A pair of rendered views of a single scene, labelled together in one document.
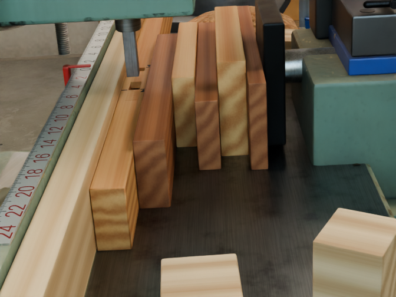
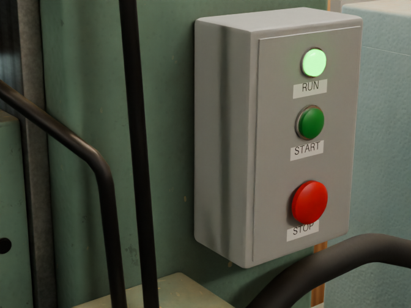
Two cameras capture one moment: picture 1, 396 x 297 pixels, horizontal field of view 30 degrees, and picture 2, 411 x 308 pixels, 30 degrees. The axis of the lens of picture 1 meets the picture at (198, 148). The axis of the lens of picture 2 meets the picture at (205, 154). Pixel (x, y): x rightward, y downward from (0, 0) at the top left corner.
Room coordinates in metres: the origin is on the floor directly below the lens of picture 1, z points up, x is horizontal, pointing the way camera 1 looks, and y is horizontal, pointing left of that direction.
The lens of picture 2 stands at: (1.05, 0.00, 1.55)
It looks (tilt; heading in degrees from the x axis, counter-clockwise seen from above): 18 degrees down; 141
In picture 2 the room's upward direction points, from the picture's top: straight up
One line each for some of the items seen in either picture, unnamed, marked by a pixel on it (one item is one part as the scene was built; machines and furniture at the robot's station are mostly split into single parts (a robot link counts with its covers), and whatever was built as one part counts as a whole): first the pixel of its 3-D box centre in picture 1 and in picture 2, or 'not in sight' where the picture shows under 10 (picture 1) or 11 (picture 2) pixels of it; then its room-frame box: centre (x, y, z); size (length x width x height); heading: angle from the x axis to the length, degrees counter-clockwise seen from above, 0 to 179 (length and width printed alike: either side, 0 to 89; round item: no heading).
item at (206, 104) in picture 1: (208, 85); not in sight; (0.57, -0.01, 0.93); 0.21 x 0.02 x 0.05; 178
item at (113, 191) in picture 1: (147, 71); not in sight; (0.63, 0.04, 0.92); 0.54 x 0.02 x 0.04; 178
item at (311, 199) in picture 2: not in sight; (309, 202); (0.72, 0.36, 1.36); 0.03 x 0.01 x 0.03; 88
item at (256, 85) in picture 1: (250, 75); not in sight; (0.57, -0.05, 0.93); 0.22 x 0.01 x 0.06; 178
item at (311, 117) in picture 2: not in sight; (312, 123); (0.72, 0.36, 1.42); 0.02 x 0.01 x 0.02; 88
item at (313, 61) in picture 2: not in sight; (315, 62); (0.72, 0.36, 1.46); 0.02 x 0.01 x 0.02; 88
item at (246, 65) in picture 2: not in sight; (276, 132); (0.68, 0.36, 1.40); 0.10 x 0.06 x 0.16; 88
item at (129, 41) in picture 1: (129, 42); not in sight; (0.53, 0.04, 0.97); 0.01 x 0.01 x 0.05; 88
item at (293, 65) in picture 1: (310, 65); not in sight; (0.53, -0.09, 0.95); 0.09 x 0.07 x 0.09; 178
